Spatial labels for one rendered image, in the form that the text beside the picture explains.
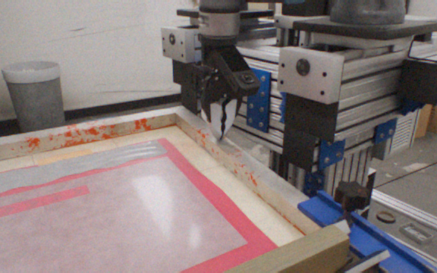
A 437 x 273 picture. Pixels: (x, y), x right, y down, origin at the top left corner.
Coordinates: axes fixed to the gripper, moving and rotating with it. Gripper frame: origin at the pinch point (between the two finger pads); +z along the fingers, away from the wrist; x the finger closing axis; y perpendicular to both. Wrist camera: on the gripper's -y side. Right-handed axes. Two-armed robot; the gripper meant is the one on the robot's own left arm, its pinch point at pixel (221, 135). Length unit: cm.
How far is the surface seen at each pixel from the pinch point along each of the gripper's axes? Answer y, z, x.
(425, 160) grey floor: 77, 109, -243
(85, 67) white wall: 327, 69, -35
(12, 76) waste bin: 279, 57, 31
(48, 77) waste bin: 275, 60, 6
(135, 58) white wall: 327, 64, -88
